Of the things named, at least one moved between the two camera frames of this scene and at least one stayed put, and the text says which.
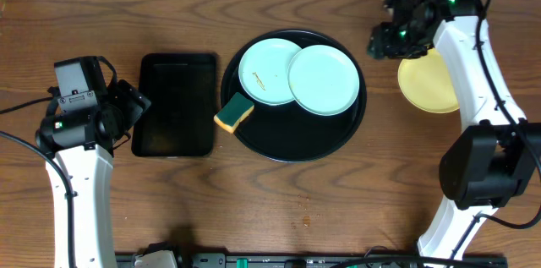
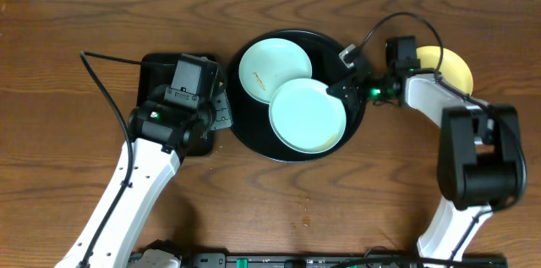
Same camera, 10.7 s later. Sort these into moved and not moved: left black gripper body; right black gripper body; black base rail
Moved: left black gripper body; right black gripper body
Not moved: black base rail
